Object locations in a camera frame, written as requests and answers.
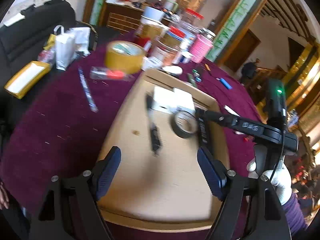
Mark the small white charger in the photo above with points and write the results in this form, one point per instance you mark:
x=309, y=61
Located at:
x=183, y=100

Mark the wooden stair railing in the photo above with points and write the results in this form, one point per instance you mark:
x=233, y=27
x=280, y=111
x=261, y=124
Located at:
x=270, y=80

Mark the small black and yellow item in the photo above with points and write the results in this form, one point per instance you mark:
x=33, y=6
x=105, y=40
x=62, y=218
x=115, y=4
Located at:
x=207, y=67

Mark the white bucket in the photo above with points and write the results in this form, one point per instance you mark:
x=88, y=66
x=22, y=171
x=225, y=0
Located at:
x=152, y=13

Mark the person's right hand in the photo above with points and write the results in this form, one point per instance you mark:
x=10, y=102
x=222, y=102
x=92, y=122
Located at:
x=282, y=180

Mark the person's right forearm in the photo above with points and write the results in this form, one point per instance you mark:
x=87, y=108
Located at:
x=295, y=217

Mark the clear packet with red item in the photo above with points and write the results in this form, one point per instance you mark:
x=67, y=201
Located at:
x=112, y=74

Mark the small white and blue box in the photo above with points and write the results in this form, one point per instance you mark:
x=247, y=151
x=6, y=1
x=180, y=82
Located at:
x=185, y=57

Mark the shallow cardboard box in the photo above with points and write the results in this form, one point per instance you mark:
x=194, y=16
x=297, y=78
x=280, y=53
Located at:
x=155, y=180

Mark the black leather sofa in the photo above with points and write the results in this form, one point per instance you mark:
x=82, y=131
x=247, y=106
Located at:
x=30, y=30

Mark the clear jar with red lid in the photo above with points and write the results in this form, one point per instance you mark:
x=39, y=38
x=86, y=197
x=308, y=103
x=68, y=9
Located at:
x=193, y=13

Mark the wooden cabinet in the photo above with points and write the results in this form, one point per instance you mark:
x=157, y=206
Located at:
x=120, y=17

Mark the pink knitted bottle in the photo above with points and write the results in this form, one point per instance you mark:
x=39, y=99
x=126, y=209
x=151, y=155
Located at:
x=200, y=50

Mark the wooden door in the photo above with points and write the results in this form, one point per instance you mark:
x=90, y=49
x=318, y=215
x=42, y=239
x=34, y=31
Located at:
x=240, y=50

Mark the yellow tape roll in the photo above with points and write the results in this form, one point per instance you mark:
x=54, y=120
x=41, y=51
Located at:
x=120, y=62

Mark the blue cylinder with orange end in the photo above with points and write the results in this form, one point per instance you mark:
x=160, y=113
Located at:
x=226, y=83

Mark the striped pen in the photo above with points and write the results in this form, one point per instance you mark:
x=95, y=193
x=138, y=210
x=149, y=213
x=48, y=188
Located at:
x=87, y=92

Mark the white plastic bag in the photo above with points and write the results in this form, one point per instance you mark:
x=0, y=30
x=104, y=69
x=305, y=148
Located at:
x=81, y=37

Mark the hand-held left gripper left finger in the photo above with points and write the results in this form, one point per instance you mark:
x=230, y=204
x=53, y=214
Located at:
x=107, y=175

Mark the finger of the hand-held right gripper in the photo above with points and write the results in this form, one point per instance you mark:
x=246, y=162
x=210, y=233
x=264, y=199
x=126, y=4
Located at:
x=212, y=115

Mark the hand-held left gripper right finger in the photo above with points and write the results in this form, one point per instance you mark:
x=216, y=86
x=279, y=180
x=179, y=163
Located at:
x=211, y=175

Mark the dark tape roll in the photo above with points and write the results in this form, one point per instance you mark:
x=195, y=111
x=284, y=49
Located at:
x=186, y=135

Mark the white paper bag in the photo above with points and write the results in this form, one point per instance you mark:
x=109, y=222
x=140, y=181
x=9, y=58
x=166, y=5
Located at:
x=63, y=52

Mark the bamboo painted panel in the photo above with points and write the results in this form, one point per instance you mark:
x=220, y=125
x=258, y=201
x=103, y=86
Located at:
x=232, y=22

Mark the yellow flat box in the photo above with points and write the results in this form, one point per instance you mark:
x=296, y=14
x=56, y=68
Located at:
x=25, y=80

